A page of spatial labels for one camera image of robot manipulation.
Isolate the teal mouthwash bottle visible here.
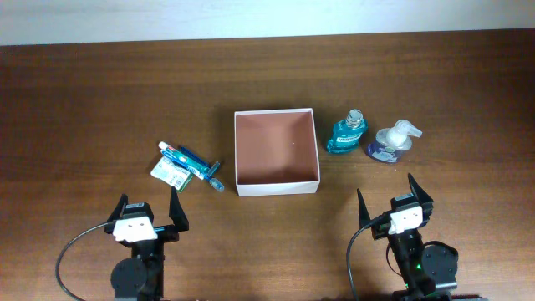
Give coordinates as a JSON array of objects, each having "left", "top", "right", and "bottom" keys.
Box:
[{"left": 326, "top": 109, "right": 368, "bottom": 154}]

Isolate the clear pump soap bottle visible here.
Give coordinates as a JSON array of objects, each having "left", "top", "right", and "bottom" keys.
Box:
[{"left": 366, "top": 120, "right": 423, "bottom": 164}]

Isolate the right black cable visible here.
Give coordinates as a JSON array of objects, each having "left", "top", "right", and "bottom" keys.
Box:
[{"left": 345, "top": 214, "right": 391, "bottom": 301}]

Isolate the white cardboard box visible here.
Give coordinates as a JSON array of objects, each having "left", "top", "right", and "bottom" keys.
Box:
[{"left": 234, "top": 108, "right": 321, "bottom": 197}]

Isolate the blue white toothbrush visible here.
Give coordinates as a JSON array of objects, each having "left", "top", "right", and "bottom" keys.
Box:
[{"left": 172, "top": 161, "right": 225, "bottom": 192}]

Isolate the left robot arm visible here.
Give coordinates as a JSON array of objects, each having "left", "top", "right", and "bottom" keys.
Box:
[{"left": 104, "top": 187, "right": 189, "bottom": 301}]

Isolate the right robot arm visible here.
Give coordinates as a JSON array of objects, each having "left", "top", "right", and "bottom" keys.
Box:
[{"left": 350, "top": 175, "right": 459, "bottom": 301}]

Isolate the left black cable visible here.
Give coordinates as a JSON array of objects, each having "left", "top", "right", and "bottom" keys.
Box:
[{"left": 54, "top": 221, "right": 115, "bottom": 301}]

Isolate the blue disposable razor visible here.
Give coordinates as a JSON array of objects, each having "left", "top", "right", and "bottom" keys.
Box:
[{"left": 179, "top": 146, "right": 220, "bottom": 180}]

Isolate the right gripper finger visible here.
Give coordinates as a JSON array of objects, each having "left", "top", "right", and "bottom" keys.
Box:
[
  {"left": 408, "top": 173, "right": 434, "bottom": 217},
  {"left": 357, "top": 189, "right": 371, "bottom": 228}
]

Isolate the toothpaste tube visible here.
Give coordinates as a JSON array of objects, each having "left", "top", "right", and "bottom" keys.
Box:
[{"left": 158, "top": 141, "right": 188, "bottom": 164}]

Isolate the black cable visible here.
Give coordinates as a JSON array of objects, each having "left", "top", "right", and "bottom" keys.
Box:
[
  {"left": 345, "top": 214, "right": 391, "bottom": 301},
  {"left": 54, "top": 221, "right": 115, "bottom": 301}
]

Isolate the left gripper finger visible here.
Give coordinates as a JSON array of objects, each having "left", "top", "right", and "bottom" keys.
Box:
[
  {"left": 107, "top": 194, "right": 128, "bottom": 222},
  {"left": 169, "top": 187, "right": 189, "bottom": 232}
]

